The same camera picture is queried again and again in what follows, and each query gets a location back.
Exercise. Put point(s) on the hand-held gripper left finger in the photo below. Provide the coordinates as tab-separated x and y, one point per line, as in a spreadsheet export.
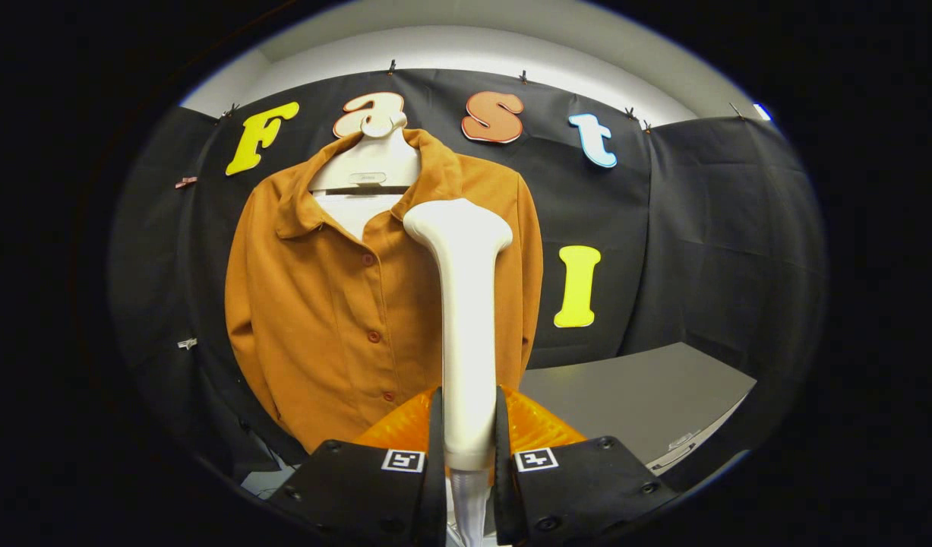
359	494

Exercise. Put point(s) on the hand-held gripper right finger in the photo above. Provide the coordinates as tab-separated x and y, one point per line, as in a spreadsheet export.
579	494

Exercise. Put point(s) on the brown button-up shirt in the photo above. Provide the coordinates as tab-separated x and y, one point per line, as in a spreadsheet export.
321	319

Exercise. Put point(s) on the white garment steamer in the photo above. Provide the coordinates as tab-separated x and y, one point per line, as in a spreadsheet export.
469	319

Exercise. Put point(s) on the grey cabinet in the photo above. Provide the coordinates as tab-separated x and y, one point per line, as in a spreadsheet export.
633	395

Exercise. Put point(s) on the silver clip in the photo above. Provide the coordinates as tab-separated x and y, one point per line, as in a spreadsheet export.
187	343

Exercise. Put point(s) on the black backdrop cloth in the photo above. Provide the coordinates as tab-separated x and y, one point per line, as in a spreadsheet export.
701	228

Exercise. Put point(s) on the white mannequin torso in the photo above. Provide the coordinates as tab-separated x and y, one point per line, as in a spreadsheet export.
371	163

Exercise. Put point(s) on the pink clip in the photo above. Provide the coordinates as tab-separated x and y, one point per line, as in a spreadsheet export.
185	182

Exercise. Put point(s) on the row of black clips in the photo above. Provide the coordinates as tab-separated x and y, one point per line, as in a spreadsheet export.
523	77

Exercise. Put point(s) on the small ceiling light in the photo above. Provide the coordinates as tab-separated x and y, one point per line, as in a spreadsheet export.
762	112

